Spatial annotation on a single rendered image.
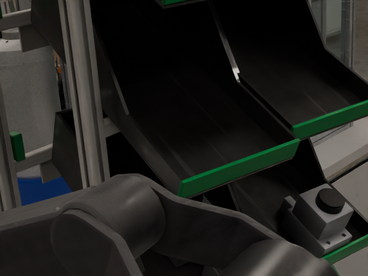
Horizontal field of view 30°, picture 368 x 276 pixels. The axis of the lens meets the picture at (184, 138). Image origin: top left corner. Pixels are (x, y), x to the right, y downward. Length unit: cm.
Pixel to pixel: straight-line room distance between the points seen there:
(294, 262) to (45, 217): 12
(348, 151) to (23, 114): 91
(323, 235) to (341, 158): 114
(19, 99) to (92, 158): 83
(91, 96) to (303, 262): 35
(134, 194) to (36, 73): 111
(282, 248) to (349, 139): 170
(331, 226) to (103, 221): 46
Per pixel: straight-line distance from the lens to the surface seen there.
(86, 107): 61
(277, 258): 31
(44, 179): 83
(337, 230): 77
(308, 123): 67
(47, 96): 145
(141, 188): 33
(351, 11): 199
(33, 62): 142
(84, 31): 60
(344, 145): 196
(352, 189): 197
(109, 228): 31
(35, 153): 80
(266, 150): 60
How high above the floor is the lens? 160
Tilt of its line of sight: 21 degrees down
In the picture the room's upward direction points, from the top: 4 degrees counter-clockwise
